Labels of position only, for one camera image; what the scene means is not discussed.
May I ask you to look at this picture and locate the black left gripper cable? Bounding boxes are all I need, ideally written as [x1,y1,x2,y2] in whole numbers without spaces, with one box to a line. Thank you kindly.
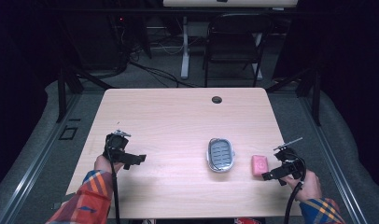
[106,146,122,224]

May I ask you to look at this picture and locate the red cloth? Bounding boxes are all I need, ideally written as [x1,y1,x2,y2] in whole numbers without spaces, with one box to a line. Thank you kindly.
[234,217,262,224]

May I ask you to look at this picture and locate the black folding chair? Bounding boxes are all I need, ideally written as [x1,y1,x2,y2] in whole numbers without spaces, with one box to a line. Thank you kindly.
[204,13,275,89]

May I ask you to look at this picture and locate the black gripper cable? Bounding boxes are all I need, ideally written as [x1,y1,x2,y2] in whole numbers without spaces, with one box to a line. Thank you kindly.
[106,146,122,224]
[283,157,307,224]

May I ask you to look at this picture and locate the white desk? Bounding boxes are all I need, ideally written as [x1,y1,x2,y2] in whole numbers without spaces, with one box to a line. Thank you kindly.
[161,0,300,80]

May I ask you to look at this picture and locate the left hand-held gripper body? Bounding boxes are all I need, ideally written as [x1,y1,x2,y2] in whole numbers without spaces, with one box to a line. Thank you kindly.
[103,129,132,163]

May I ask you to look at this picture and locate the black floor cables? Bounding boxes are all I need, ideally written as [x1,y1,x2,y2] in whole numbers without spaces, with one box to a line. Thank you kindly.
[116,18,200,89]

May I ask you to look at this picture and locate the person's left hand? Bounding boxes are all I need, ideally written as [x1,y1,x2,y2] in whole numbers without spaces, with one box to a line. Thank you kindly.
[93,154,123,175]

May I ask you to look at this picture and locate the black metal stand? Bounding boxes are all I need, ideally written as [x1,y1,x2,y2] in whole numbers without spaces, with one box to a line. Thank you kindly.
[265,64,322,127]
[55,60,116,124]

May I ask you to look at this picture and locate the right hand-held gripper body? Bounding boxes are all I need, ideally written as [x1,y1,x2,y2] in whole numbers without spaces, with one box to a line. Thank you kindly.
[273,136,307,181]

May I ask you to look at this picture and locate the aluminium floor rail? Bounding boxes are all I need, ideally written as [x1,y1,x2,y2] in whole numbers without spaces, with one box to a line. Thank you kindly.
[298,92,368,224]
[0,92,83,224]

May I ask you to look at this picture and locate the person's right hand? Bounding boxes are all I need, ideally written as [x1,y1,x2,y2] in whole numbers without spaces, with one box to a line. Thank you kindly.
[285,170,323,203]

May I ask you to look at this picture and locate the pink soap bar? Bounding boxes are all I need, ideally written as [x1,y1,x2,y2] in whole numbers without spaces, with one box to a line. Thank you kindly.
[251,154,270,177]

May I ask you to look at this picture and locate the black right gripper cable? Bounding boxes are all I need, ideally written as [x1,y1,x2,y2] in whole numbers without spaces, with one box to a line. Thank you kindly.
[283,157,307,224]

